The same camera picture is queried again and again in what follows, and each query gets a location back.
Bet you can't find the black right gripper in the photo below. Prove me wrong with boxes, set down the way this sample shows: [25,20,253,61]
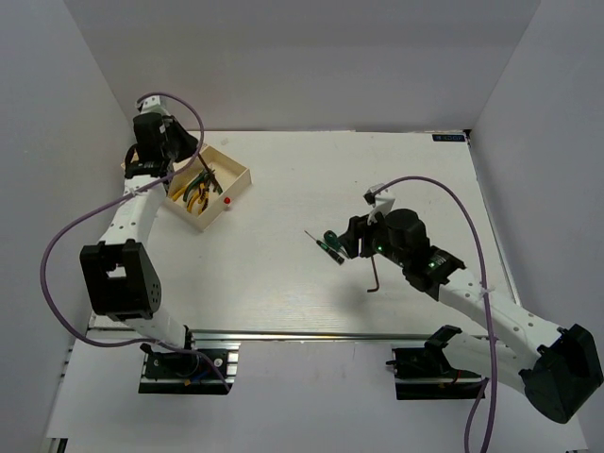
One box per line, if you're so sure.
[338,205,409,268]

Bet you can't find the green handled cutters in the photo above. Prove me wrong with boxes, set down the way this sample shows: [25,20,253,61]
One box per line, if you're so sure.
[183,169,223,201]

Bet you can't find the yellow needle-nose pliers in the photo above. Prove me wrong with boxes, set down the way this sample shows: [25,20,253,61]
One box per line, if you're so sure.
[187,182,210,215]

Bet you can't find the long brown hex key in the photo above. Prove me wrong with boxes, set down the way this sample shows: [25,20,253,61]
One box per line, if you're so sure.
[197,154,223,194]

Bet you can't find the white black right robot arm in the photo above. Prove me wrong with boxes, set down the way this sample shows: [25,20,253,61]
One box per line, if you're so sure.
[338,209,603,424]

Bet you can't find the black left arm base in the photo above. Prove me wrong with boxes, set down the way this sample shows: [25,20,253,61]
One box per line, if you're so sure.
[138,342,239,395]

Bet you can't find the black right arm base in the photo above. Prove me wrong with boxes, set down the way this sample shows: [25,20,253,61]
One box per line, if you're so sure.
[385,326,483,401]

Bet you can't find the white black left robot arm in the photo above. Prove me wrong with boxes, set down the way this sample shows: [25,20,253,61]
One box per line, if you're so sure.
[79,111,200,377]

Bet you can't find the black green precision screwdriver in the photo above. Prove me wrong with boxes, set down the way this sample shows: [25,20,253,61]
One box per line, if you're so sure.
[305,230,344,265]

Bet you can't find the cream compartment tray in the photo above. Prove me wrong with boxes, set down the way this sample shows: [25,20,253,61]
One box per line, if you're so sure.
[121,143,253,232]

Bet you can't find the blue logo sticker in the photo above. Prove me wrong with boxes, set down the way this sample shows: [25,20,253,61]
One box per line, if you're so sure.
[432,134,466,143]

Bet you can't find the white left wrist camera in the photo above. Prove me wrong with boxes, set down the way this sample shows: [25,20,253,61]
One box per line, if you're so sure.
[136,95,170,116]

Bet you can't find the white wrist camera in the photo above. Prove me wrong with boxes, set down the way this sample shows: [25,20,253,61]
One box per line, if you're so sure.
[136,95,170,116]
[363,184,395,226]

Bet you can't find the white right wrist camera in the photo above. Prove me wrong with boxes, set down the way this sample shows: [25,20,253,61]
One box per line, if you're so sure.
[363,184,395,226]

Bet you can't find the aluminium table rail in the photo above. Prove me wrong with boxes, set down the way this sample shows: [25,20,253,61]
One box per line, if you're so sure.
[89,327,534,342]

